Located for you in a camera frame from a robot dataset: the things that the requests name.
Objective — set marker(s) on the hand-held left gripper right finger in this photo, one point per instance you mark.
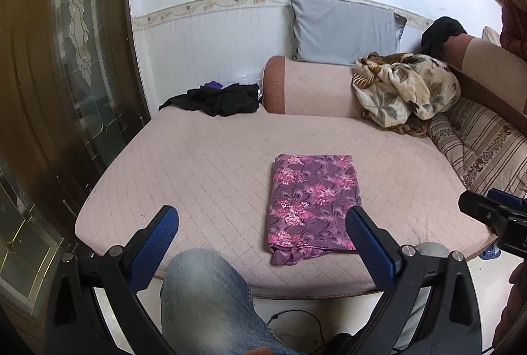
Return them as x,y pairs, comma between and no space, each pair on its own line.
370,252

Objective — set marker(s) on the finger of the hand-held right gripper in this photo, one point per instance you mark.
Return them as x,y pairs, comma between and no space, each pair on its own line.
510,200
481,204

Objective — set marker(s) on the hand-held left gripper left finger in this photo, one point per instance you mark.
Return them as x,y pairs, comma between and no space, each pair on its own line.
156,244

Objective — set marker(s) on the purple floral garment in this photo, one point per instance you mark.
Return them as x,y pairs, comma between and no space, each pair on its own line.
313,190

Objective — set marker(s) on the person's right forearm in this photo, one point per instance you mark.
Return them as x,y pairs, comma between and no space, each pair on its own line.
516,305

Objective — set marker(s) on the black clothes pile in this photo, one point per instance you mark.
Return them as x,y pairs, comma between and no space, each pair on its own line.
222,102

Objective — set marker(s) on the blue slipper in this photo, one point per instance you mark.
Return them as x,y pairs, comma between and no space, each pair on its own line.
490,254

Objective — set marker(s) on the striped floral cushion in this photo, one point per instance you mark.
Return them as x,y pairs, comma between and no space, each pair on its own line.
481,145

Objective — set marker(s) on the person's left leg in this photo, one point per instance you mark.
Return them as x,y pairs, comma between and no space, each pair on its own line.
206,297

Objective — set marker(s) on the pink quilted sofa bed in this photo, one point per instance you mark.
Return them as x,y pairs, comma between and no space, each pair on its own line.
197,165

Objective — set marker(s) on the beige floral blanket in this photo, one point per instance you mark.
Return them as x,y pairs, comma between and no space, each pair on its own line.
403,87

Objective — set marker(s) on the cream pillow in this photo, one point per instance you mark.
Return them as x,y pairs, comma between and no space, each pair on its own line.
492,36

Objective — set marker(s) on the small purple cloth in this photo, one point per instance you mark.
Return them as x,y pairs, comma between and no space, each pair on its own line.
212,84

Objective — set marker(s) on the pink bolster with red end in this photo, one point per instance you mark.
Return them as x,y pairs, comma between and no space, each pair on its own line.
313,87

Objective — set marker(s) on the small black cloth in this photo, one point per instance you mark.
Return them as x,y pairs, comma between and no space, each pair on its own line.
440,34

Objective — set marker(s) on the clear plastic bag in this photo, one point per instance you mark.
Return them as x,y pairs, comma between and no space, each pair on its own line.
243,78

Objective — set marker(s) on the grey pillow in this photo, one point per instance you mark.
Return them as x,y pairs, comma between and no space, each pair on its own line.
341,30

